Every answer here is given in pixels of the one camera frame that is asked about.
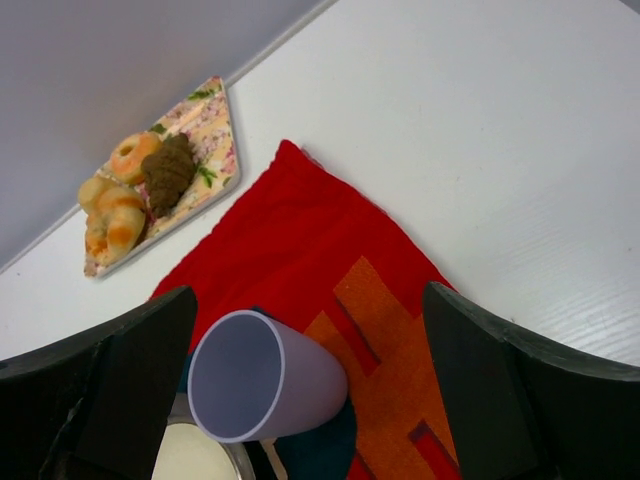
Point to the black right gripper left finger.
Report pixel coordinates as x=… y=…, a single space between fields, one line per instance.
x=95 y=405

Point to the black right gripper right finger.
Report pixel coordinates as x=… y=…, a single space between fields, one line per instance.
x=522 y=406

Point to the silver metal plate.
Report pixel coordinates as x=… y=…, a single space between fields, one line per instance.
x=186 y=452

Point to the lavender plastic cup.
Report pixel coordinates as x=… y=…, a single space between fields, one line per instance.
x=253 y=378

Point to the sugared round bun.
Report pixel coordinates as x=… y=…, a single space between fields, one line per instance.
x=114 y=224

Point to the small round pale bun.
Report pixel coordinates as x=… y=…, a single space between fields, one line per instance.
x=90 y=191

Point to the brown chocolate croissant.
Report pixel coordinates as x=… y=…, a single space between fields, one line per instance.
x=168 y=173

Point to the red patterned cloth mat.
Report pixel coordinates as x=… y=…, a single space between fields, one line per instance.
x=307 y=249

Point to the floral rectangular tray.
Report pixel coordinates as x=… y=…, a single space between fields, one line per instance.
x=204 y=116

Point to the glazed ring donut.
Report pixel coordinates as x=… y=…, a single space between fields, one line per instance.
x=125 y=162

